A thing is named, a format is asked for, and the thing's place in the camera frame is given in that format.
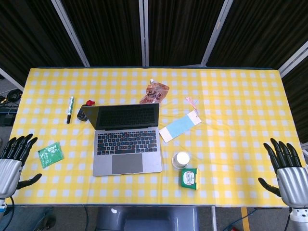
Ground small black box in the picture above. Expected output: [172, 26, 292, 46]
[77, 104, 89, 122]

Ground silver screen frame post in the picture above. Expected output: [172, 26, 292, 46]
[0, 67, 25, 93]
[138, 0, 150, 67]
[51, 0, 90, 67]
[200, 0, 234, 67]
[278, 40, 308, 78]

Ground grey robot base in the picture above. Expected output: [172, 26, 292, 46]
[94, 206, 201, 231]

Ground green white marker pen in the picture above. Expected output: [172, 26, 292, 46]
[66, 96, 75, 125]

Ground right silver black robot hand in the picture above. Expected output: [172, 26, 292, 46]
[257, 138, 308, 209]

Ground yellow white checked tablecloth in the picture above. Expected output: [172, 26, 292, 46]
[11, 68, 308, 208]

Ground green plastic packet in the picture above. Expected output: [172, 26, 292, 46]
[37, 141, 65, 169]

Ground grey laptop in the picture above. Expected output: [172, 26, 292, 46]
[82, 103, 163, 177]

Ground blue white card with tassel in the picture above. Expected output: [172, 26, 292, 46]
[158, 96, 203, 144]

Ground black yellow floor cables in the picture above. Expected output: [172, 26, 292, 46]
[0, 87, 24, 107]

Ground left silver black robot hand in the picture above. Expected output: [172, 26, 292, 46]
[0, 133, 42, 199]

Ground green box with yellow lid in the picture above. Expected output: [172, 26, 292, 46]
[180, 167, 201, 191]

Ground orange spouted drink pouch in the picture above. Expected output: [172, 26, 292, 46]
[139, 78, 170, 105]

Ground black screen panel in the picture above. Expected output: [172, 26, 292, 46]
[60, 0, 145, 67]
[0, 0, 84, 85]
[206, 0, 308, 71]
[147, 0, 227, 67]

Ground white paper cup leaf print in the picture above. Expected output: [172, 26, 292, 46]
[171, 151, 191, 170]

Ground blue denim fabric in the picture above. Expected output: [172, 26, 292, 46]
[0, 206, 56, 231]

